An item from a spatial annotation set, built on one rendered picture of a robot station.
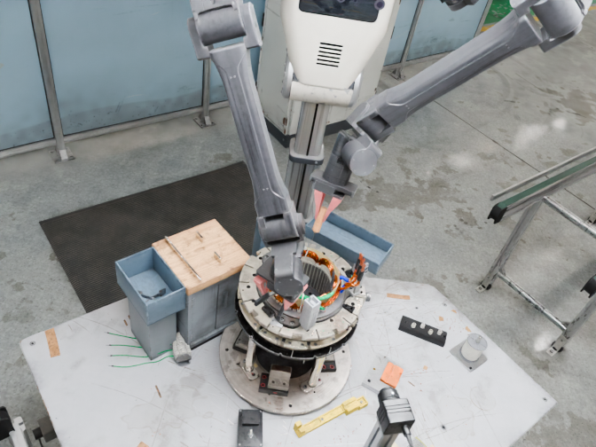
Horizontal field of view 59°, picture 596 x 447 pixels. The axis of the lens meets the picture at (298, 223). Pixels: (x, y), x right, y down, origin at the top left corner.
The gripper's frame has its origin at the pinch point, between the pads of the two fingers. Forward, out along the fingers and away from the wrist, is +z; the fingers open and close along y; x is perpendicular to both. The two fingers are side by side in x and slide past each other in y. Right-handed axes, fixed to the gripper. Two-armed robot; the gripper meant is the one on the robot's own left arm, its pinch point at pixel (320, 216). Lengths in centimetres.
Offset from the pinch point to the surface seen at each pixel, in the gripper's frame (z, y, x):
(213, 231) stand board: 23.9, -28.0, 19.6
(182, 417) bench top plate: 63, -15, -7
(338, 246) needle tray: 18.2, 5.9, 31.0
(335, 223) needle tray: 16.2, 2.4, 42.6
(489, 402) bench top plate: 44, 64, 27
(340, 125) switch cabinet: 33, -29, 281
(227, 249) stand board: 25.0, -21.6, 15.2
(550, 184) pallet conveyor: -2, 87, 151
